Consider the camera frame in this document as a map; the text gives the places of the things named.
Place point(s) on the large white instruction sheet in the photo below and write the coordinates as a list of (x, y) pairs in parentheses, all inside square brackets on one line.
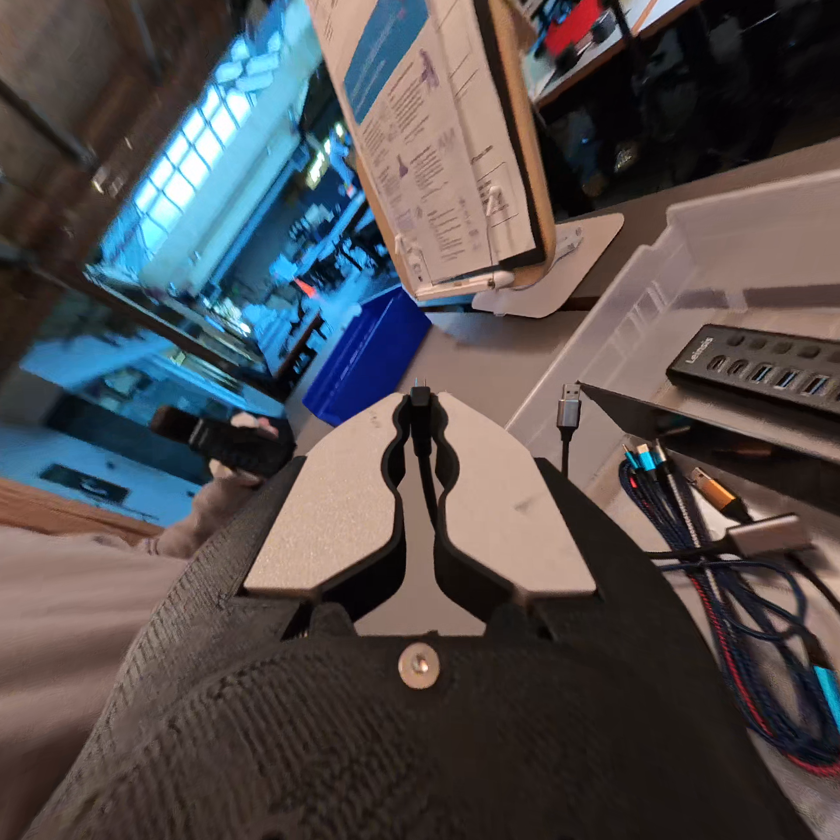
[(482, 79)]

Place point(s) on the neighbouring work table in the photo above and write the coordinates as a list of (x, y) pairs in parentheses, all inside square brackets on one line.
[(656, 13)]

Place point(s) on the wide black USB hub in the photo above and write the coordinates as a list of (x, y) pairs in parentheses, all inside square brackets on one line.
[(741, 367)]

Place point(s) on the wooden document stand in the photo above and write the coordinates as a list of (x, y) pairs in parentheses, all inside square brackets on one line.
[(558, 282)]

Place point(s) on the orange traffic cone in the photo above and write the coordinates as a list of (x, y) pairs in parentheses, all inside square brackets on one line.
[(305, 289)]

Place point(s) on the slim black USB hub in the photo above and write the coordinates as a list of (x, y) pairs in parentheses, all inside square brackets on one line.
[(249, 453)]

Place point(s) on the clear plastic tray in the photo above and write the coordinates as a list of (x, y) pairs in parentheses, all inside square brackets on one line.
[(754, 262)]

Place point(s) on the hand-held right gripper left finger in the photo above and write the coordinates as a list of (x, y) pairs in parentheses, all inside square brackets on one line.
[(328, 518)]

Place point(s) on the blue header exercise sheet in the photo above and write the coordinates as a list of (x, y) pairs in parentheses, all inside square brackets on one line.
[(407, 131)]

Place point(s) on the blue plastic bin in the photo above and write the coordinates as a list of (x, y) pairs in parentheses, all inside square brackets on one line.
[(367, 367)]

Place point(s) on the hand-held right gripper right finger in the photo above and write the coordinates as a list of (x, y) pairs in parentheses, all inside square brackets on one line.
[(505, 518)]

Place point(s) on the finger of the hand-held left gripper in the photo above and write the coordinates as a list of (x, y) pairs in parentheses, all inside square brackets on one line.
[(256, 424), (235, 472)]

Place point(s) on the red box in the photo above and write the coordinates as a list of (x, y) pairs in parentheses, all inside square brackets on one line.
[(571, 26)]

